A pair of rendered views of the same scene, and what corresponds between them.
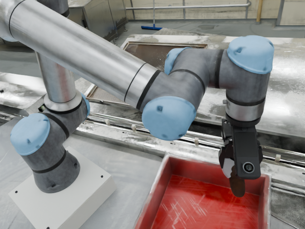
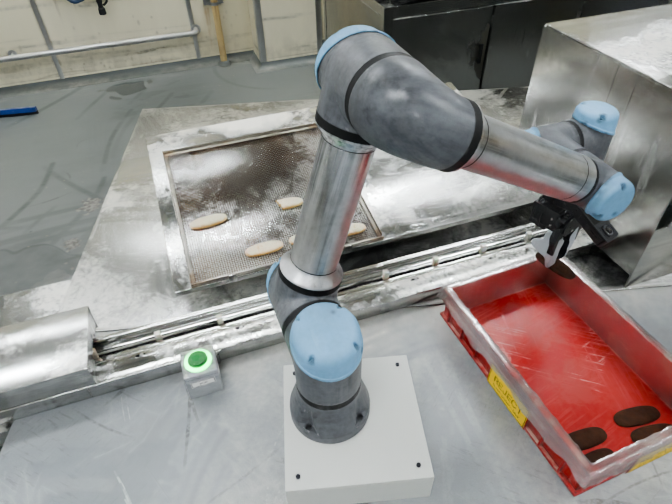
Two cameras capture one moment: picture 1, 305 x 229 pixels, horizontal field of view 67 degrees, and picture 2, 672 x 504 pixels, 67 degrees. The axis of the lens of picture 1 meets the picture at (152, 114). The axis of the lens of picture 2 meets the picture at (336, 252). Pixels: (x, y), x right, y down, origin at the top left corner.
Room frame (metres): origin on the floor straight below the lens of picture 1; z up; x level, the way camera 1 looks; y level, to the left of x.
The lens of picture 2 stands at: (0.19, 0.75, 1.77)
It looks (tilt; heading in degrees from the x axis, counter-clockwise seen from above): 42 degrees down; 310
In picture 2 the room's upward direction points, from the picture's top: 2 degrees counter-clockwise
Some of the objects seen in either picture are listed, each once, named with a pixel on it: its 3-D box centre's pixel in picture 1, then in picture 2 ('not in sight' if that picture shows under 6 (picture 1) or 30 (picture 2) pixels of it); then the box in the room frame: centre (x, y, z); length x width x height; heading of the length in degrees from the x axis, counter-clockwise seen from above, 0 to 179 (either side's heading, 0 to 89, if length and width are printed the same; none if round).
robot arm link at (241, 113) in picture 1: (243, 104); not in sight; (0.36, -0.19, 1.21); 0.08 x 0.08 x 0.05
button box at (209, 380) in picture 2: not in sight; (203, 375); (0.82, 0.45, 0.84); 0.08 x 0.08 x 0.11; 58
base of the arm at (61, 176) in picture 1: (53, 165); (329, 391); (0.54, 0.36, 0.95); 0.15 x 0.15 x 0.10
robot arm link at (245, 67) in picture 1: (246, 70); (588, 135); (0.36, -0.19, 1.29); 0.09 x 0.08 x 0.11; 59
